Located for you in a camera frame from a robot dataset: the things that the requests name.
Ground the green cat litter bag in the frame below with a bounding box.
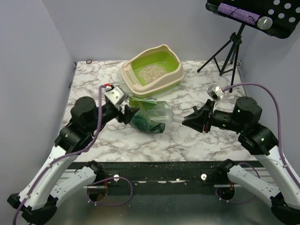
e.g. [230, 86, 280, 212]
[129, 97, 170, 134]

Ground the clear plastic litter scoop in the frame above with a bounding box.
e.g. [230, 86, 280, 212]
[147, 108, 184, 125]

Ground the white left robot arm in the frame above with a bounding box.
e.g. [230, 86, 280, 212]
[7, 97, 139, 225]

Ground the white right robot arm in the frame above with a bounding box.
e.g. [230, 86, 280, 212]
[182, 97, 300, 225]

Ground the clean litter pile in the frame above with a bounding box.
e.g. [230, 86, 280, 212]
[138, 64, 168, 84]

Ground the green and beige litter box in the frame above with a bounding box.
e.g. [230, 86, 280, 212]
[120, 44, 185, 98]

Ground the black tripod stand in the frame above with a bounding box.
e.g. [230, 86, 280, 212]
[197, 23, 245, 85]

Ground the black perforated stand tray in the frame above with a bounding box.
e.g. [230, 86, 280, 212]
[205, 0, 300, 39]

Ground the black T-shaped bracket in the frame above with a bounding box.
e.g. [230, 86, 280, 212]
[193, 106, 198, 113]

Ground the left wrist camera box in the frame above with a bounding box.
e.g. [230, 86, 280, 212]
[105, 85, 128, 105]

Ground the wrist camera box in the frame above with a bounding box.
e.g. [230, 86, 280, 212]
[105, 85, 128, 105]
[207, 84, 224, 102]

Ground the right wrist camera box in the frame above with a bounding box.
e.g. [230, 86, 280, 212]
[207, 84, 224, 102]

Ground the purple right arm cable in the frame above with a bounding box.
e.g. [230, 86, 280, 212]
[221, 82, 291, 169]

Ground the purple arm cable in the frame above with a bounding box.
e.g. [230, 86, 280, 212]
[13, 84, 110, 225]
[221, 82, 291, 169]

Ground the black mounting rail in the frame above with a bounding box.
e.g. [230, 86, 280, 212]
[84, 161, 233, 195]

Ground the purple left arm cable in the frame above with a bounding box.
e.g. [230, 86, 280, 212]
[13, 84, 110, 225]

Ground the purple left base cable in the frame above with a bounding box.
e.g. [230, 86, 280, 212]
[88, 176, 134, 207]

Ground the purple handled microphone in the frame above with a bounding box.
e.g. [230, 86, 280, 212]
[217, 3, 273, 30]

